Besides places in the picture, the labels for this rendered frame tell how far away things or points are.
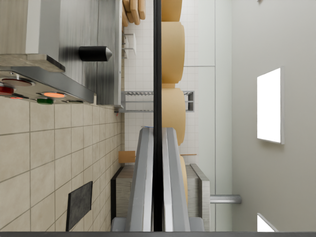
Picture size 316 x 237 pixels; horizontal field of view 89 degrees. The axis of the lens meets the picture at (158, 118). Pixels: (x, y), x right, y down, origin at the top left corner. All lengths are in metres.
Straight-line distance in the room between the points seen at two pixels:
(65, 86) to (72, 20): 0.14
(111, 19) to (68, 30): 0.19
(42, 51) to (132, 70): 4.42
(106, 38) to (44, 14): 0.32
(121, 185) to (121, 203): 0.39
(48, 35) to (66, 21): 0.18
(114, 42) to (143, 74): 4.04
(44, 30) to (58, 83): 0.14
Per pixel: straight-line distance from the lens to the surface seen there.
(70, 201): 2.27
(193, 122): 4.46
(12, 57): 0.21
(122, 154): 4.27
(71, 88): 0.36
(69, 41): 0.38
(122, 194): 3.79
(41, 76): 0.29
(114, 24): 0.54
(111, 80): 0.47
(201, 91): 4.57
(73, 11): 0.42
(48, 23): 0.21
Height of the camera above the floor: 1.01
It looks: level
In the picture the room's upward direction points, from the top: 90 degrees clockwise
